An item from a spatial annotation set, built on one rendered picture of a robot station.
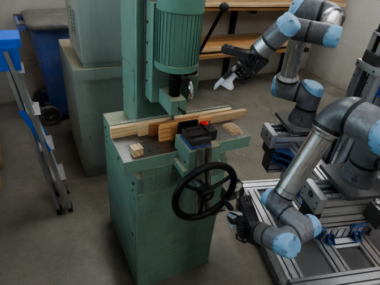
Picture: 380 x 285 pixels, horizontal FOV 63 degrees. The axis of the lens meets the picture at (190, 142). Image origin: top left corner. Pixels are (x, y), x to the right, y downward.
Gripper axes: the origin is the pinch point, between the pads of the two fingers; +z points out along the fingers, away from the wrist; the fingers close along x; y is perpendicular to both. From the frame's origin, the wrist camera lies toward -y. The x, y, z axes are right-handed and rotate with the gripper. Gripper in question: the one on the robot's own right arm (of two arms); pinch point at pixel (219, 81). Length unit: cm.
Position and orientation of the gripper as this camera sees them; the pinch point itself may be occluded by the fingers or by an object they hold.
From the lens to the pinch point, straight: 126.5
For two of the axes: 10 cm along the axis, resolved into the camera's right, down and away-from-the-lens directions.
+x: 4.0, -4.8, 7.8
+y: 6.9, 7.2, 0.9
